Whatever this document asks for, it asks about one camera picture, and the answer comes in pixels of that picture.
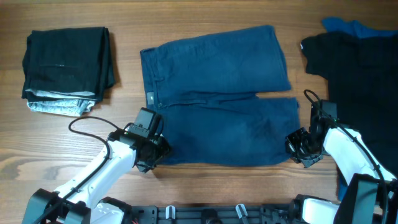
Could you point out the blue shorts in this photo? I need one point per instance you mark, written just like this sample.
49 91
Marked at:
207 90

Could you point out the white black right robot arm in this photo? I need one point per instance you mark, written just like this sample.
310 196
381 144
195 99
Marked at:
371 195

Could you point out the blue garment under black shirt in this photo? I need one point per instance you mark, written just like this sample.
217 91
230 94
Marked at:
354 28

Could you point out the folded black trousers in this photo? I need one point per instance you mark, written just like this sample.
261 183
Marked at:
72 61

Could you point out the black t-shirt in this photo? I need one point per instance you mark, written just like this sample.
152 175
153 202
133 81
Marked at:
328 55

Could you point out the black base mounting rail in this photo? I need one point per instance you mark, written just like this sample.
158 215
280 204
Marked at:
263 214

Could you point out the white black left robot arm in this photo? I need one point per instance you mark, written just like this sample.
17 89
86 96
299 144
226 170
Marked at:
139 144

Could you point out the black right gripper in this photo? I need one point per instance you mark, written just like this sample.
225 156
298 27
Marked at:
291 145

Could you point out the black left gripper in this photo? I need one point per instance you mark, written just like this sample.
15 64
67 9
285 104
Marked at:
164 149

